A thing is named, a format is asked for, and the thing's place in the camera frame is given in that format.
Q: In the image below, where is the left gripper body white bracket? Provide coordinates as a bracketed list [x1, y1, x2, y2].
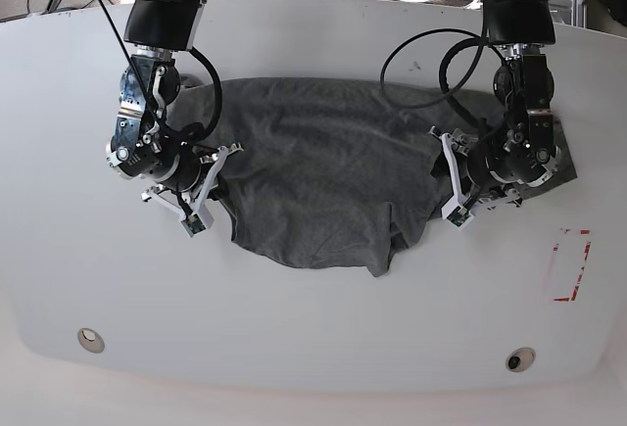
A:
[429, 126, 522, 218]

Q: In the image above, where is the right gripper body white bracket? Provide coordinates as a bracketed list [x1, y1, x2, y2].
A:
[141, 142, 244, 223]

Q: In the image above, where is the grey T-shirt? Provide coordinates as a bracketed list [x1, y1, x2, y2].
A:
[166, 72, 579, 279]

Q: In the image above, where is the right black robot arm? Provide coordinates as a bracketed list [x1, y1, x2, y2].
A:
[106, 0, 243, 236]

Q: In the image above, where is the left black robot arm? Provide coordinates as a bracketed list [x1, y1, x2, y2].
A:
[431, 0, 561, 228]

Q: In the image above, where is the red tape rectangle marking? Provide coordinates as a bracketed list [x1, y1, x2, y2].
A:
[546, 228, 592, 303]

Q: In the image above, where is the left round table grommet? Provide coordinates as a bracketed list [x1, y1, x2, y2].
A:
[77, 328, 105, 354]

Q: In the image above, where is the round table grommet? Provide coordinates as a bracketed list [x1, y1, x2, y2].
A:
[77, 328, 105, 354]
[506, 347, 536, 373]

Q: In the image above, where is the right round table grommet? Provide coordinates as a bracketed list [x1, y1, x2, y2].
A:
[506, 347, 536, 373]

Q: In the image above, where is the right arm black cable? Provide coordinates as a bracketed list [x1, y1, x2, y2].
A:
[71, 0, 224, 146]

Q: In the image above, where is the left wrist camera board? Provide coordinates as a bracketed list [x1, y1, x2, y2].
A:
[443, 207, 474, 230]

